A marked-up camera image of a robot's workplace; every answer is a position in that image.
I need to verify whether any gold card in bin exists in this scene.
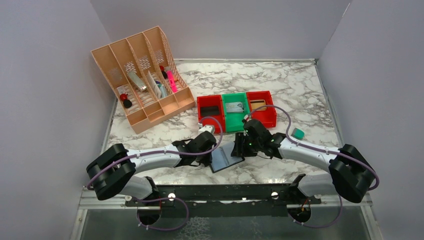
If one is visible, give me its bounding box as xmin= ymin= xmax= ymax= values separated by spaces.
xmin=249 ymin=99 xmax=267 ymax=111

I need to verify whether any teal eraser block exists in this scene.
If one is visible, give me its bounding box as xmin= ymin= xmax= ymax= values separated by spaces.
xmin=291 ymin=127 xmax=305 ymax=140

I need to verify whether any left red bin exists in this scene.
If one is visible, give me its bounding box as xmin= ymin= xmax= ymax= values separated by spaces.
xmin=196 ymin=94 xmax=226 ymax=134

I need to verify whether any green bin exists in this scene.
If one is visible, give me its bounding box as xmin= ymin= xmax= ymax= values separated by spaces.
xmin=221 ymin=92 xmax=250 ymax=133

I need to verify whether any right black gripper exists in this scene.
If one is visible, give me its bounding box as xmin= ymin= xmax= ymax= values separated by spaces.
xmin=230 ymin=132 xmax=262 ymax=157

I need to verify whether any aluminium frame rail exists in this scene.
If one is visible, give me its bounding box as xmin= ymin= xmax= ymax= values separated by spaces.
xmin=78 ymin=186 xmax=374 ymax=210

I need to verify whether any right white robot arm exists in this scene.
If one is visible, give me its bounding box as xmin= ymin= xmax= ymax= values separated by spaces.
xmin=231 ymin=119 xmax=377 ymax=204

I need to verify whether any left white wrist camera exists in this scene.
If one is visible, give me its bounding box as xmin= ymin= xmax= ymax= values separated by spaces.
xmin=197 ymin=123 xmax=215 ymax=135

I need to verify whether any black leather card holder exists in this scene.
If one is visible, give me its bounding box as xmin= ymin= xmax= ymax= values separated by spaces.
xmin=210 ymin=142 xmax=245 ymax=173

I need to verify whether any red bin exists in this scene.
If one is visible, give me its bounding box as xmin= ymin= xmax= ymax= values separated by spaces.
xmin=196 ymin=94 xmax=226 ymax=134
xmin=246 ymin=90 xmax=277 ymax=129

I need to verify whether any red and black stamp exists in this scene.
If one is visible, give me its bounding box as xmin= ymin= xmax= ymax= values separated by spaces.
xmin=119 ymin=93 xmax=133 ymax=109

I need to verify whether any pink highlighter marker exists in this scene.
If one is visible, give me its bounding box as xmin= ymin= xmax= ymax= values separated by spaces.
xmin=166 ymin=70 xmax=178 ymax=93

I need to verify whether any peach desk file organizer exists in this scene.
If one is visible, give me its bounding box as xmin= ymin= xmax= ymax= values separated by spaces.
xmin=91 ymin=26 xmax=195 ymax=134

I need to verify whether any silver card in bin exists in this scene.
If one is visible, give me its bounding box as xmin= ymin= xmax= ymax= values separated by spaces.
xmin=225 ymin=102 xmax=245 ymax=114

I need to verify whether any white paper pad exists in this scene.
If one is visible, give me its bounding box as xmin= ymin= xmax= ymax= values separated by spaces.
xmin=146 ymin=71 xmax=162 ymax=99

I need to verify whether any black card in bin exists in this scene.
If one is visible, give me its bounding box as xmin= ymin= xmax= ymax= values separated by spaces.
xmin=199 ymin=105 xmax=221 ymax=118

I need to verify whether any right red bin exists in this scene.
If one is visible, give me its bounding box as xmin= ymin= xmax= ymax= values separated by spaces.
xmin=246 ymin=90 xmax=277 ymax=129

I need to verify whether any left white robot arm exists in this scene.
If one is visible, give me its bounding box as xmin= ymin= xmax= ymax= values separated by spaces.
xmin=86 ymin=131 xmax=219 ymax=206

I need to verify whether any silver stapler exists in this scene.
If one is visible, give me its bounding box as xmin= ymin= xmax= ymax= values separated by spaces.
xmin=127 ymin=70 xmax=147 ymax=92

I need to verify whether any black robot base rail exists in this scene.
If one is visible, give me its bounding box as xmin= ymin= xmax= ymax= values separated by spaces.
xmin=125 ymin=183 xmax=321 ymax=218

